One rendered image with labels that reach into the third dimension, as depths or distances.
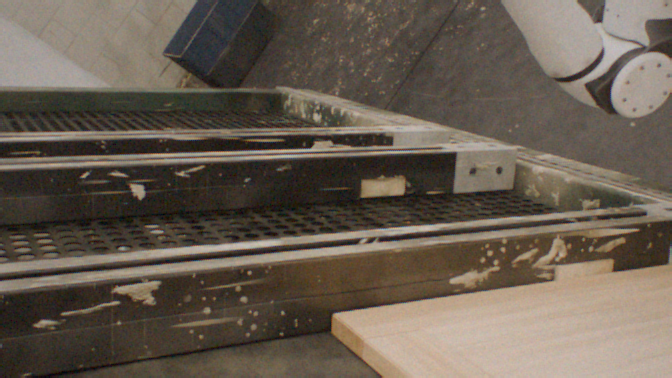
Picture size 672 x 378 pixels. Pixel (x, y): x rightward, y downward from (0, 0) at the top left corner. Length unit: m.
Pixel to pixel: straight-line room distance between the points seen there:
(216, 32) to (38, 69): 1.15
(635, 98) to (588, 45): 0.08
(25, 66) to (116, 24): 1.58
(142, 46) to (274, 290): 5.26
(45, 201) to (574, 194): 0.76
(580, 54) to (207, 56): 4.10
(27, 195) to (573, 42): 0.66
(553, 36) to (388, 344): 0.41
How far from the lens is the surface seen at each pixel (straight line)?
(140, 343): 0.62
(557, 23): 0.87
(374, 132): 1.36
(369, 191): 1.15
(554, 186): 1.25
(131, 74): 5.86
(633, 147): 2.48
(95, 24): 5.78
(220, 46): 4.91
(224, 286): 0.63
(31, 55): 4.34
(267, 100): 2.11
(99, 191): 1.00
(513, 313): 0.72
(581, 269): 0.85
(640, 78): 0.91
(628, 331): 0.74
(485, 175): 1.27
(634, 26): 0.92
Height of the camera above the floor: 1.75
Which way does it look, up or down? 31 degrees down
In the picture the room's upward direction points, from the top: 54 degrees counter-clockwise
